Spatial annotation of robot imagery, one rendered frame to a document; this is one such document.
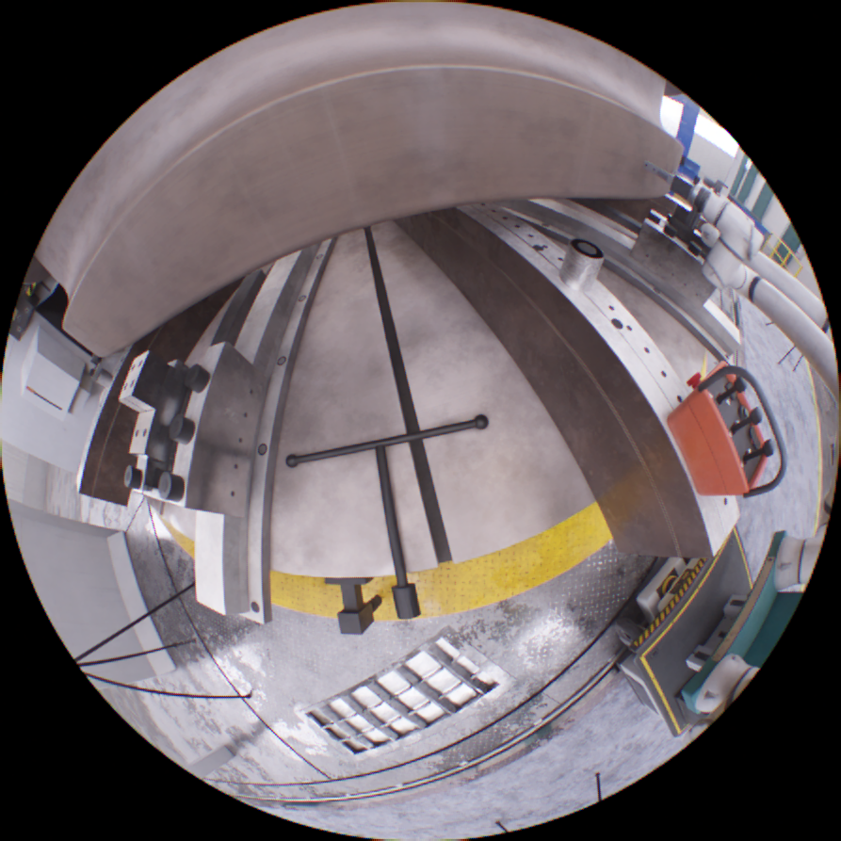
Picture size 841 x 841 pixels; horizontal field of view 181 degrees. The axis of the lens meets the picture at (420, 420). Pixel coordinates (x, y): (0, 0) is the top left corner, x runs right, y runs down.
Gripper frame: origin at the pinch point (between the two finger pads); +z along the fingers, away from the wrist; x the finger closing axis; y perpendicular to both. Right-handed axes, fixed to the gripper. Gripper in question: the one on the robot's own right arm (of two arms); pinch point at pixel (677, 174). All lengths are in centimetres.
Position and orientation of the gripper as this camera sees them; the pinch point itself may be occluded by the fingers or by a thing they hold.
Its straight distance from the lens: 130.8
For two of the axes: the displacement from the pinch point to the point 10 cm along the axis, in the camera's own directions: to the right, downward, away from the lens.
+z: -6.5, -6.7, 3.5
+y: 1.2, 3.6, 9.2
